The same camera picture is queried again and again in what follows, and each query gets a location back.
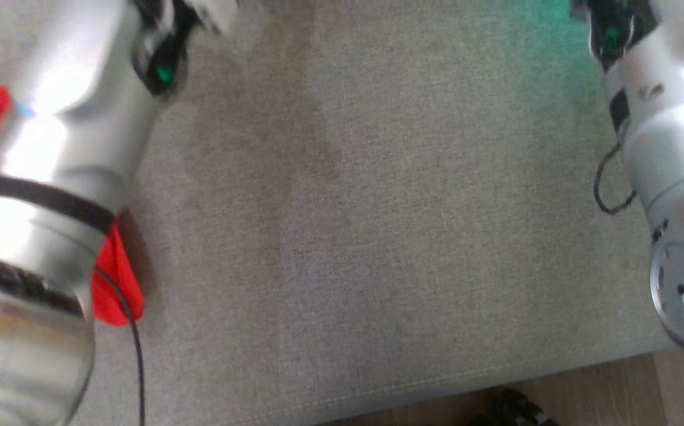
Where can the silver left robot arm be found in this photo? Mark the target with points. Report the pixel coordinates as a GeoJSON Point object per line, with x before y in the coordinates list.
{"type": "Point", "coordinates": [52, 118]}

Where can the large grey sofa seat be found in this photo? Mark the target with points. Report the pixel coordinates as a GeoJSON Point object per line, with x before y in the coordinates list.
{"type": "Point", "coordinates": [377, 225]}

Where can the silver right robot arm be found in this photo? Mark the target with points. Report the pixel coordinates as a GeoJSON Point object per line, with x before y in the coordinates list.
{"type": "Point", "coordinates": [673, 118]}

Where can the red white basketball jersey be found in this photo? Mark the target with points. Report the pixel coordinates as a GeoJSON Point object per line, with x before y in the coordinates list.
{"type": "Point", "coordinates": [118, 290]}

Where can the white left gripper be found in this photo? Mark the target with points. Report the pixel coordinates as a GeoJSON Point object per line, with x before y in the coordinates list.
{"type": "Point", "coordinates": [216, 12]}

